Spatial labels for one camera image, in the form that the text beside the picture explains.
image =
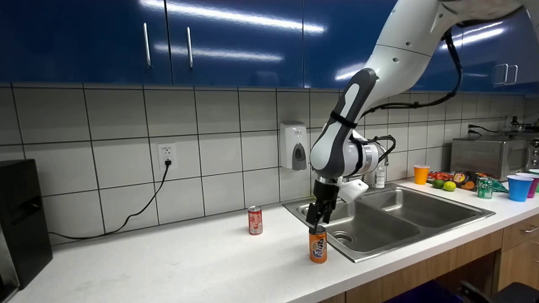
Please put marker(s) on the silver toaster oven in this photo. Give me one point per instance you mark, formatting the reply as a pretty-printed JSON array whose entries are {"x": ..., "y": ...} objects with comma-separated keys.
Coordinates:
[{"x": 488, "y": 155}]

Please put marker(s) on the purple plastic cup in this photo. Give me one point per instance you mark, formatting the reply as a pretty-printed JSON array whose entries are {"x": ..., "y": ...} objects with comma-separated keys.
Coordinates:
[{"x": 534, "y": 185}]

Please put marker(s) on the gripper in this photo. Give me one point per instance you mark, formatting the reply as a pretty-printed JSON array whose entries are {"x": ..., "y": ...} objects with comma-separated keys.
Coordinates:
[{"x": 326, "y": 192}]

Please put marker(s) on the black appliance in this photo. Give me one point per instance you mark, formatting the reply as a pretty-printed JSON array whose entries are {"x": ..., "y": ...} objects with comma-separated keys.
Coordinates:
[{"x": 23, "y": 219}]

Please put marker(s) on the blue plastic cup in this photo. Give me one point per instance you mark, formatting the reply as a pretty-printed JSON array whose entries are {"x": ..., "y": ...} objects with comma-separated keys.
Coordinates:
[{"x": 519, "y": 189}]

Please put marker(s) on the heap of snack bags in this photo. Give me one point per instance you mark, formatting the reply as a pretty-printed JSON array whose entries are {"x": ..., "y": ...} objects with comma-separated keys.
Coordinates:
[{"x": 461, "y": 177}]

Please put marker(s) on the black office chair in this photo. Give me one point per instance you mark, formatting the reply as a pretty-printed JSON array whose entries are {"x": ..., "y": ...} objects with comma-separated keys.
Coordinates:
[{"x": 505, "y": 293}]

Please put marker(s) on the orange soda can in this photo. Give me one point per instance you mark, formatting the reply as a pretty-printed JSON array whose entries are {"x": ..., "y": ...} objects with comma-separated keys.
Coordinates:
[{"x": 318, "y": 248}]

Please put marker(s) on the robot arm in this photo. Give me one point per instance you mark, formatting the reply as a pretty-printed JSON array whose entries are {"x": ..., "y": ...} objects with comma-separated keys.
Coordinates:
[{"x": 400, "y": 50}]

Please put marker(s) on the white soap dispenser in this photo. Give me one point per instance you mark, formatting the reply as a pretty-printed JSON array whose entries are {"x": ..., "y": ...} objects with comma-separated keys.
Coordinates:
[{"x": 293, "y": 145}]

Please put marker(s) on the steel double sink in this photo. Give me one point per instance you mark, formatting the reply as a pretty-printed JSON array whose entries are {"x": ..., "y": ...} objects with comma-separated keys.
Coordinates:
[{"x": 396, "y": 223}]

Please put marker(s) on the orange plastic cup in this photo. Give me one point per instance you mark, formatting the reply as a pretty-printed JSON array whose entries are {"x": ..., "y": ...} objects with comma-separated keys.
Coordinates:
[{"x": 421, "y": 175}]

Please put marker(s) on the white wall socket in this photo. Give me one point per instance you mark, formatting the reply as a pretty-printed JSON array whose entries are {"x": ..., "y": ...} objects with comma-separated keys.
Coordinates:
[
  {"x": 166, "y": 152},
  {"x": 470, "y": 129}
]

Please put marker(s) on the blue upper cabinet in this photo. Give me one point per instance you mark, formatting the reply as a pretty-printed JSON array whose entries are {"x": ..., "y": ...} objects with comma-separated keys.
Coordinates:
[{"x": 236, "y": 42}]

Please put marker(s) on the wooden drawer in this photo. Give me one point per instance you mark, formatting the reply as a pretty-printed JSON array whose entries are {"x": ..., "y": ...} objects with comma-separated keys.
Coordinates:
[{"x": 520, "y": 232}]

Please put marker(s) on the red soda can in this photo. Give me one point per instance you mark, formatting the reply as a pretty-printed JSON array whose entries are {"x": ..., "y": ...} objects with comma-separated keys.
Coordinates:
[{"x": 255, "y": 220}]

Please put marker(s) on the wooden cabinet door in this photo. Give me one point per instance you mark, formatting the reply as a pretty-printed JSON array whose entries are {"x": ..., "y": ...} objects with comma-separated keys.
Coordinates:
[{"x": 520, "y": 267}]

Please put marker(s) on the clear soap bottle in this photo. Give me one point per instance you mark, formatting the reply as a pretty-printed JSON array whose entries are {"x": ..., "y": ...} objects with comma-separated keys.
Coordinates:
[{"x": 380, "y": 176}]

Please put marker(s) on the blue cabinet door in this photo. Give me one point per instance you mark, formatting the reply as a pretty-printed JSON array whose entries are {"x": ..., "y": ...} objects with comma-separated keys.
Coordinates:
[
  {"x": 244, "y": 46},
  {"x": 484, "y": 59},
  {"x": 76, "y": 42},
  {"x": 341, "y": 38}
]

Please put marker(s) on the green soda can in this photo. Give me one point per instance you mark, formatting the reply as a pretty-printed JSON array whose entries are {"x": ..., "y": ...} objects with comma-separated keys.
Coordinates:
[{"x": 484, "y": 188}]

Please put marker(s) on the steel pot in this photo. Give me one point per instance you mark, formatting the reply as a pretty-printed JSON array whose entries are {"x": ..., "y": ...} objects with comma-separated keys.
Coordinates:
[{"x": 522, "y": 126}]

